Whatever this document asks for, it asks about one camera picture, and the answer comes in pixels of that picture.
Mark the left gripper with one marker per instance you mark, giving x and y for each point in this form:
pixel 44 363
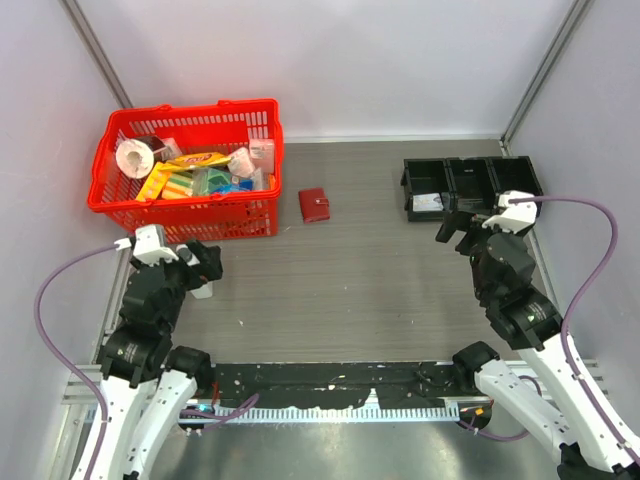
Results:
pixel 209 266

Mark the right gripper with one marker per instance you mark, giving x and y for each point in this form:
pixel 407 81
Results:
pixel 445 231

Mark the red leather card holder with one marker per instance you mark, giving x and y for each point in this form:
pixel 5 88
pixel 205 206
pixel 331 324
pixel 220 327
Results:
pixel 314 205

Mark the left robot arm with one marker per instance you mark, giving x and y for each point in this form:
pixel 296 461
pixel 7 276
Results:
pixel 146 379

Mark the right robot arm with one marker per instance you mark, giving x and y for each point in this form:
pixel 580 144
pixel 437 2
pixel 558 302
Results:
pixel 576 426

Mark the cards in left bin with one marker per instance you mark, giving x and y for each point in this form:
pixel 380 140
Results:
pixel 427 203

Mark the black three-compartment bin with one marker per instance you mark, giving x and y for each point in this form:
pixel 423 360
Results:
pixel 470 183

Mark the green blue packet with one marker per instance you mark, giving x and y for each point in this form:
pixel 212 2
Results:
pixel 215 181

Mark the red plastic shopping basket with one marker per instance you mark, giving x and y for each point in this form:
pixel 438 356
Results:
pixel 222 127

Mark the yellow orange striped package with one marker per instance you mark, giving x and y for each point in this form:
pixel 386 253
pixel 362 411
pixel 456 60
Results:
pixel 166 185

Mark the yellow chips bag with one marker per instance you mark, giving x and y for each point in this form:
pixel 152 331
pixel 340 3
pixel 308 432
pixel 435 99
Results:
pixel 196 161

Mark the black tape roll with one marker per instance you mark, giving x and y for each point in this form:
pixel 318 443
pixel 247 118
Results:
pixel 156 145

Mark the pink white box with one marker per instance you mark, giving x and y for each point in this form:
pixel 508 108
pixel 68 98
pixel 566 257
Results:
pixel 262 154

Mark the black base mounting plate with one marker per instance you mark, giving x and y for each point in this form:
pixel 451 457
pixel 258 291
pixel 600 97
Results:
pixel 338 385

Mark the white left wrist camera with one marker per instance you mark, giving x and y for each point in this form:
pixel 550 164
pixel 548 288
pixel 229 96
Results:
pixel 148 245

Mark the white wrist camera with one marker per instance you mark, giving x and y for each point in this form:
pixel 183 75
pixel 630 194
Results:
pixel 148 245
pixel 516 212

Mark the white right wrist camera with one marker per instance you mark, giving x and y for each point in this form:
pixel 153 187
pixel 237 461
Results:
pixel 516 212

